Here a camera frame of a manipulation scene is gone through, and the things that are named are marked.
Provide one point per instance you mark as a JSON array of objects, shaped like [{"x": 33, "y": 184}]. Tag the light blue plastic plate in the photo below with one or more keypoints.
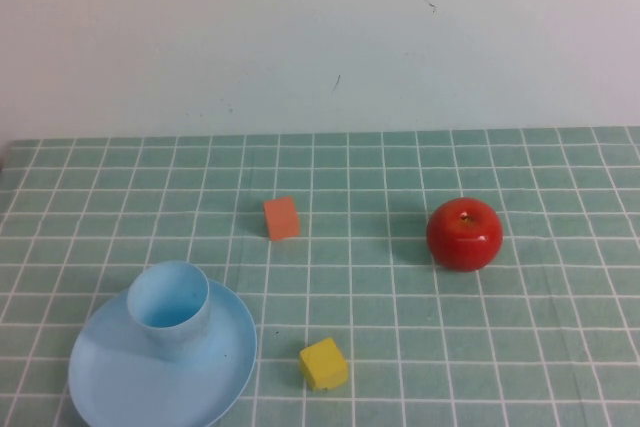
[{"x": 150, "y": 387}]

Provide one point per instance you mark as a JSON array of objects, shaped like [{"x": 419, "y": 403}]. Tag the light blue plastic cup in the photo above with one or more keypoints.
[{"x": 170, "y": 337}]

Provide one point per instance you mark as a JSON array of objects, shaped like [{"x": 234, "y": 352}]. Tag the orange foam cube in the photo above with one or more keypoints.
[{"x": 282, "y": 219}]

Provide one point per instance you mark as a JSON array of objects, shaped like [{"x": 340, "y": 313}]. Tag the green white grid tablecloth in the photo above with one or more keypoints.
[{"x": 350, "y": 172}]

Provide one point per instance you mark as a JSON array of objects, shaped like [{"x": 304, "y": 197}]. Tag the yellow foam cube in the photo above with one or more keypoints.
[{"x": 324, "y": 364}]

